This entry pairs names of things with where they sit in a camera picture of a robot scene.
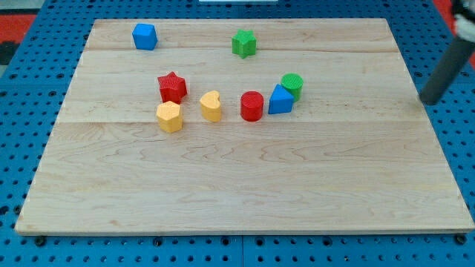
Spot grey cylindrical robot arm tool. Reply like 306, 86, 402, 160
419, 0, 474, 105

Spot yellow hexagon block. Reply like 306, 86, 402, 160
156, 101, 183, 133

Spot red cylinder block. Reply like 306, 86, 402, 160
240, 91, 264, 122

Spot yellow heart block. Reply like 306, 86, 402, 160
200, 90, 222, 122

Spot blue triangle block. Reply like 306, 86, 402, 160
268, 85, 294, 114

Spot light wooden board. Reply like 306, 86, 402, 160
16, 19, 474, 237

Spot green cylinder block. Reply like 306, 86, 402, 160
281, 73, 304, 102

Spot red star block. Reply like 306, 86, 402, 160
157, 72, 188, 104

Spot green star block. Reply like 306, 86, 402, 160
232, 29, 257, 59

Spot blue cube block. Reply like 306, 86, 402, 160
132, 23, 158, 50

